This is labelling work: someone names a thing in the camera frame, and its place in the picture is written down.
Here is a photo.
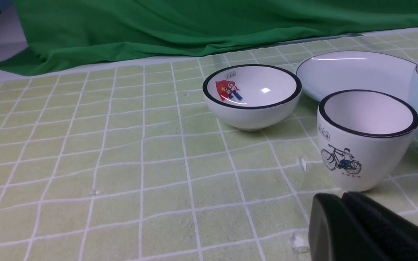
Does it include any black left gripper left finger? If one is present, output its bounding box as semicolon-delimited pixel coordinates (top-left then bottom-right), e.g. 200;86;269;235
308;193;384;261

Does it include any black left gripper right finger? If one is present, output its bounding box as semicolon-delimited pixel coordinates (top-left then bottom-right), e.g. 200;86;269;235
341;192;418;261

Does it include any white cup with bicycle picture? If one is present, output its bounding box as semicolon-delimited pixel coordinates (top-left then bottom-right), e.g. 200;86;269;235
317;90;418;192

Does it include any white bowl with flag picture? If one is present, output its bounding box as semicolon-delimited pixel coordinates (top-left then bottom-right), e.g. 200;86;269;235
202;64;303;132

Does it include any pale blue plate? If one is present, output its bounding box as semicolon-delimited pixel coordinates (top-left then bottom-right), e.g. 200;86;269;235
295;51;416;101

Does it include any green backdrop cloth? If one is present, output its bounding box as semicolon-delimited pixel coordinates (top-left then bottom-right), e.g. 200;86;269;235
0;0;418;76

